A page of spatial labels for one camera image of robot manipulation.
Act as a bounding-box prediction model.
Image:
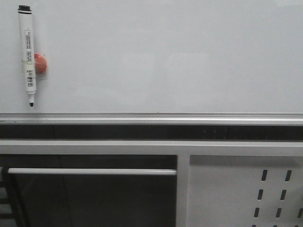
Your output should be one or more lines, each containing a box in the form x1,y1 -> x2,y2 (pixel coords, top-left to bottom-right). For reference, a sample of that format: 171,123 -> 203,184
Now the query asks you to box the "red round magnet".
34,53 -> 48,77

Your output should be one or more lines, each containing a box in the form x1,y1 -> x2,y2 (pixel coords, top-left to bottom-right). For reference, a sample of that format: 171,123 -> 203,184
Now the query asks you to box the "white whiteboard marker pen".
18,5 -> 36,107

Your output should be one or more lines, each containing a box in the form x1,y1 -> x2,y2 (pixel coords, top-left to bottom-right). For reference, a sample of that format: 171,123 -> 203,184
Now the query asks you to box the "white whiteboard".
0,0 -> 303,125

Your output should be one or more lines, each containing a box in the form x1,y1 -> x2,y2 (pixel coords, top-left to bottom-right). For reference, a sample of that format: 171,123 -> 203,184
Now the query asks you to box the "white perforated metal panel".
187,156 -> 303,227

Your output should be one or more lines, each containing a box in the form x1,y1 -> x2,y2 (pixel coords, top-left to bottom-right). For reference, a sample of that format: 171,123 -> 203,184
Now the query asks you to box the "white horizontal rod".
8,168 -> 177,175

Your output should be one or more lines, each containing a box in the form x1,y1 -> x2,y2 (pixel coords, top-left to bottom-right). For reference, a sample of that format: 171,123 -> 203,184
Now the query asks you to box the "grey black striped fabric pocket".
0,167 -> 16,227

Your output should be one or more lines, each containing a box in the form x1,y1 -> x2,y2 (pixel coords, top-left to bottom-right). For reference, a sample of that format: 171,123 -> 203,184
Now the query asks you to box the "white metal stand frame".
0,140 -> 303,227

